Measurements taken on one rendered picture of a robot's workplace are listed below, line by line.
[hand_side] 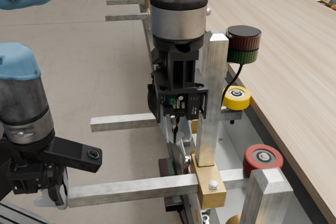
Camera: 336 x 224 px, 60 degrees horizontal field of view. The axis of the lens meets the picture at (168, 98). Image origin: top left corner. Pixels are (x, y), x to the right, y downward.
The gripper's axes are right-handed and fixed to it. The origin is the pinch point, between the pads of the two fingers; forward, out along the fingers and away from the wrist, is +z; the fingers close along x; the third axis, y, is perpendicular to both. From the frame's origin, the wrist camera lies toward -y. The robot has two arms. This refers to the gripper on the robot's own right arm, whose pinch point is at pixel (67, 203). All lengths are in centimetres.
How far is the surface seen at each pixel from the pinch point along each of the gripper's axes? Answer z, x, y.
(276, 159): -8.0, 1.4, -44.3
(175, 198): 12.5, -7.3, -24.6
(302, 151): -7, -1, -52
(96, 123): -2.3, -23.5, -4.9
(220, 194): -3.6, 5.1, -31.6
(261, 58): -7, -46, -62
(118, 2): -1, -148, -11
